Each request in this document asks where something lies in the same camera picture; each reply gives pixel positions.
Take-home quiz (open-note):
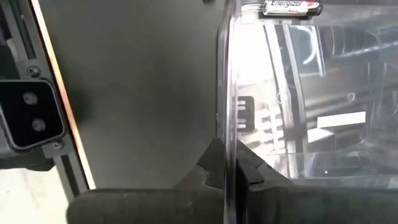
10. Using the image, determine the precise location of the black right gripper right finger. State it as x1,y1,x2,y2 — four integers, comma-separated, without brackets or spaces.
236,139,398,224

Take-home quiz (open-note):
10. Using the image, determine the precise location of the clear plastic bin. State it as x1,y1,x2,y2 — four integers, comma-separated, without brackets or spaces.
216,0,398,224

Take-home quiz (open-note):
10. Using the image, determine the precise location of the black aluminium table frame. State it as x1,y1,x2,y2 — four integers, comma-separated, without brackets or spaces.
0,0,97,203

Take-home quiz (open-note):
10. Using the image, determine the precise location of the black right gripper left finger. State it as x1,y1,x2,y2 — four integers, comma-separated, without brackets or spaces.
67,138,226,224

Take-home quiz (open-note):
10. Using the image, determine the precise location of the silver Energizer battery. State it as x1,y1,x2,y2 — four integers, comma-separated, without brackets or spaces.
262,0,324,17

